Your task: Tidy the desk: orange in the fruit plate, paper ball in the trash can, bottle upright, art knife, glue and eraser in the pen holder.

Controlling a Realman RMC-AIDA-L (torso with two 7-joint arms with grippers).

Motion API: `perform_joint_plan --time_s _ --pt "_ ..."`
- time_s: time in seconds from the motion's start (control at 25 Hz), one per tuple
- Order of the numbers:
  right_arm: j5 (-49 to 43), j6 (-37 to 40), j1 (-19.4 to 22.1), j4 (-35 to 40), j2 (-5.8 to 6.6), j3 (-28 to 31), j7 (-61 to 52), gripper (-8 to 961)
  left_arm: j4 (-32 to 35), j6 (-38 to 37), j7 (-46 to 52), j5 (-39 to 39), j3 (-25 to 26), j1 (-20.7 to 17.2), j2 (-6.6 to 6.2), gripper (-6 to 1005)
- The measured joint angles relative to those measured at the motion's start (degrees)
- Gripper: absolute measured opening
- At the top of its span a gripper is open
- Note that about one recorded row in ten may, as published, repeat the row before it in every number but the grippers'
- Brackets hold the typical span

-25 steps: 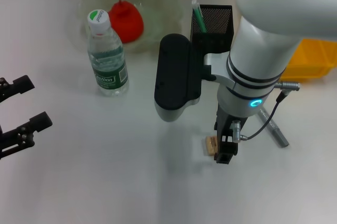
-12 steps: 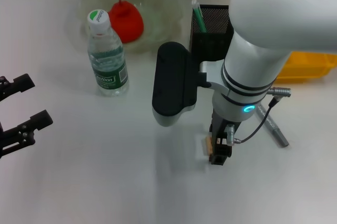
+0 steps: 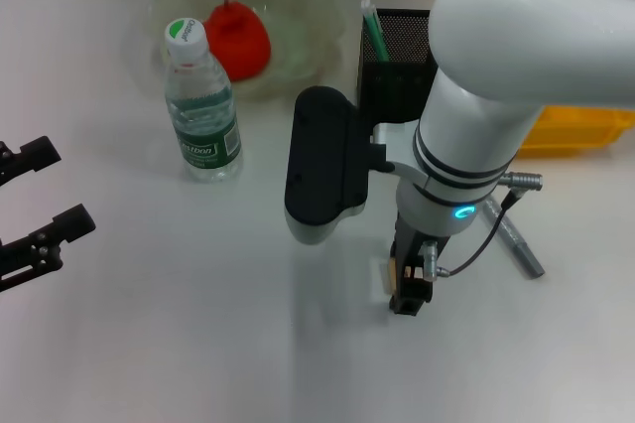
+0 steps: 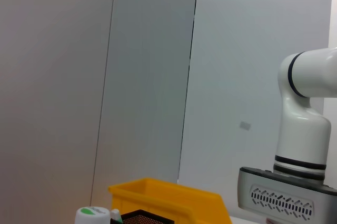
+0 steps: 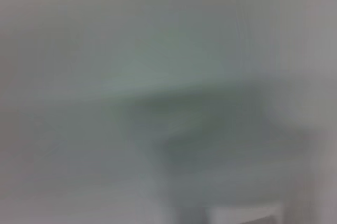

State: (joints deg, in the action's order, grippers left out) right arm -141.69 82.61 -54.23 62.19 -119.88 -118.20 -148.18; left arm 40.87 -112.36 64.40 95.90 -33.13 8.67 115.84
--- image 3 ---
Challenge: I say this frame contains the black mesh pen holder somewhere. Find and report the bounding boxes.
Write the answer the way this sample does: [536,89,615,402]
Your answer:
[357,7,441,127]

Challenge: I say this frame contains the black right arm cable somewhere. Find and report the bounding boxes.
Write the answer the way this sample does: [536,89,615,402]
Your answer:
[431,189,520,278]

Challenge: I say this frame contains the grey marker pen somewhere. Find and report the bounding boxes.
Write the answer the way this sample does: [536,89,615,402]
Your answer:
[483,194,546,279]

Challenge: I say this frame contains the pale green glass fruit bowl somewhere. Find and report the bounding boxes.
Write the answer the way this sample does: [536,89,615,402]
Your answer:
[151,0,347,101]

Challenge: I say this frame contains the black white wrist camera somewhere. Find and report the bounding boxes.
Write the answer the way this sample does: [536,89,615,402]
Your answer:
[283,85,393,246]

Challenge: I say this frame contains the clear water bottle green label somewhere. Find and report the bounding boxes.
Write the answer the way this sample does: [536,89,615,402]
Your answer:
[163,18,245,184]

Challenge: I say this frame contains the yellow plastic bin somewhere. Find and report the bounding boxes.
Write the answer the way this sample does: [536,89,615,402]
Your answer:
[460,0,635,160]

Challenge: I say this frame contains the beige eraser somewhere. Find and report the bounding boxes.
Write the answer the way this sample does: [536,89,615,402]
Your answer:
[385,256,423,295]

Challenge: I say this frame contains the green pen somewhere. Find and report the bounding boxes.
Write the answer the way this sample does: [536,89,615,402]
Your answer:
[360,0,393,63]

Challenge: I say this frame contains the red pumpkin-shaped toy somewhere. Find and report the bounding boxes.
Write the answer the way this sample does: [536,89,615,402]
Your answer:
[203,0,273,82]

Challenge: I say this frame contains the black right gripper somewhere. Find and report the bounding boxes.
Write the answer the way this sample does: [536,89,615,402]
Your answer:
[389,212,447,318]

